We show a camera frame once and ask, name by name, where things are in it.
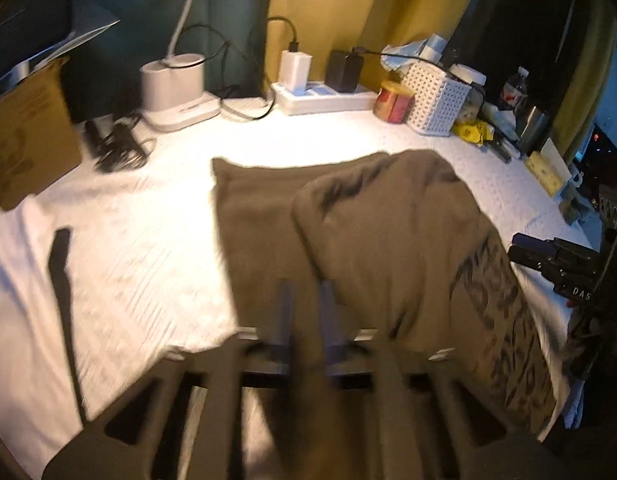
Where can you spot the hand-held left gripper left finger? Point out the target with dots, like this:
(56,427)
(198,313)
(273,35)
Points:
(284,320)

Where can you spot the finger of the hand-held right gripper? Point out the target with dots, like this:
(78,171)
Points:
(530,260)
(535,244)

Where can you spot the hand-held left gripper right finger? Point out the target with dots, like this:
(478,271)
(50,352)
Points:
(329,320)

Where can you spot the dark brown t-shirt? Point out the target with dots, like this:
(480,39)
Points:
(388,220)

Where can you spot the small greenish jar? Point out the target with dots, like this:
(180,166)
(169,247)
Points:
(570,205)

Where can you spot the yellow sponge block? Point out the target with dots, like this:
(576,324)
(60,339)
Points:
(545,172)

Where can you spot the small black device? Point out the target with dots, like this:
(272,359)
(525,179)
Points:
(499,149)

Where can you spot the dark metal tumbler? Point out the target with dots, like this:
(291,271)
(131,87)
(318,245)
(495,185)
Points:
(533,130)

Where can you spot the dark monitor screen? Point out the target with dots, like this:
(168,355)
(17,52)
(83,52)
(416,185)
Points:
(605,150)

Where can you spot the yellow snack packet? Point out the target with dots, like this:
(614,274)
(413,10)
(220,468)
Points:
(471,132)

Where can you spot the clear plastic water bottle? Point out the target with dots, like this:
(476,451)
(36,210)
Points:
(515,87)

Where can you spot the glass jar with white lid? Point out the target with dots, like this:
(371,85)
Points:
(471,90)

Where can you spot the white perforated basket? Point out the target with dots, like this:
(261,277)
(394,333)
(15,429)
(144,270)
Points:
(436,100)

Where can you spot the yellow curtain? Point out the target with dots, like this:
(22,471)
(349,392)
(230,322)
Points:
(588,70)
(338,5)

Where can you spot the red tin can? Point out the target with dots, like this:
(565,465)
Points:
(393,102)

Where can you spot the white power strip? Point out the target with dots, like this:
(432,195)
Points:
(318,100)

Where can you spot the blue and white packets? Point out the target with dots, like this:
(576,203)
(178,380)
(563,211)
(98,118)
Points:
(413,52)

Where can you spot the white charger plug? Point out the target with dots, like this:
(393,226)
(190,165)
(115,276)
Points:
(294,72)

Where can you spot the black charger plug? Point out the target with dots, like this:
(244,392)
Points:
(344,71)

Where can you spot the white desk lamp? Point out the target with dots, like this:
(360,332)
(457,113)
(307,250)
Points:
(173,90)

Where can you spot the brown cardboard box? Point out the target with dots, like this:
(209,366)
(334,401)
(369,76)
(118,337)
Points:
(28,130)

